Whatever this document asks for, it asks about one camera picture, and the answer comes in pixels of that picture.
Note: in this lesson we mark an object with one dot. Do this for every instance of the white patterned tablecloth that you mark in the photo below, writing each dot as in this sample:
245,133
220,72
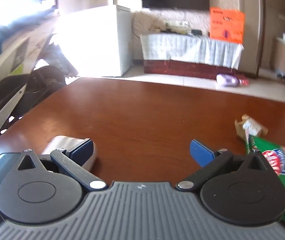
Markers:
187,50

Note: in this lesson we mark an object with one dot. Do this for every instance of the orange gift box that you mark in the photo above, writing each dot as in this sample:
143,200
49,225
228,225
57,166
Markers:
227,25

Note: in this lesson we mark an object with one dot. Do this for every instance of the dark cloth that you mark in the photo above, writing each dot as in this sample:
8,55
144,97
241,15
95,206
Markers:
20,22

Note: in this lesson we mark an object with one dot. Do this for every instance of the purple plastic bottle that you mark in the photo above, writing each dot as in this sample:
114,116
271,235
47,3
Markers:
227,80

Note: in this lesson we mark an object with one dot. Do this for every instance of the white wall sockets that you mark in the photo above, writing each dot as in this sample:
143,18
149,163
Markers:
177,24

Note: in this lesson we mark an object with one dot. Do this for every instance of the wooden kitchen counter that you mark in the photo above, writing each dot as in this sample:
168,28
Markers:
283,55

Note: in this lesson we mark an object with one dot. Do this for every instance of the grey rounded flat object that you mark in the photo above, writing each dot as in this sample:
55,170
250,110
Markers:
62,142

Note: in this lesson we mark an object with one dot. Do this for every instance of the small red packet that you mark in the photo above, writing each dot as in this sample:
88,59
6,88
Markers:
243,82

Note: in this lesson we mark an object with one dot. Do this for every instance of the green shrimp cracker bag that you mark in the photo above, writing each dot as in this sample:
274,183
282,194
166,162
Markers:
277,165

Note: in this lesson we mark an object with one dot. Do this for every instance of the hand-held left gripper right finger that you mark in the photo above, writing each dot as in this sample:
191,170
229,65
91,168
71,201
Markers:
201,152

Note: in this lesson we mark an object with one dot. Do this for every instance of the pair of shoes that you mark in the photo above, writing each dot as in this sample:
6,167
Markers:
281,75

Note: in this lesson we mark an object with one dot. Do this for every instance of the leaning flat boards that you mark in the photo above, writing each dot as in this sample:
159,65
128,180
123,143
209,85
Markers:
7,62

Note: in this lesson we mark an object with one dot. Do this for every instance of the white chest freezer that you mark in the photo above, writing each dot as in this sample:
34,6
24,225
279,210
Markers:
102,42

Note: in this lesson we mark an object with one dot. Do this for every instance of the black set-top box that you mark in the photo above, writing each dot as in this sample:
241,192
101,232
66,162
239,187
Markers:
196,32

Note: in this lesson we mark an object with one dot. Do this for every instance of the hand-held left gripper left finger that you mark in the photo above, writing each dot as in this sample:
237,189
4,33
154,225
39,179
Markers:
82,150

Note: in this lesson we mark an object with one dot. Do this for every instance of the beige snack packet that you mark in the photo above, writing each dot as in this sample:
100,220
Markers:
253,126

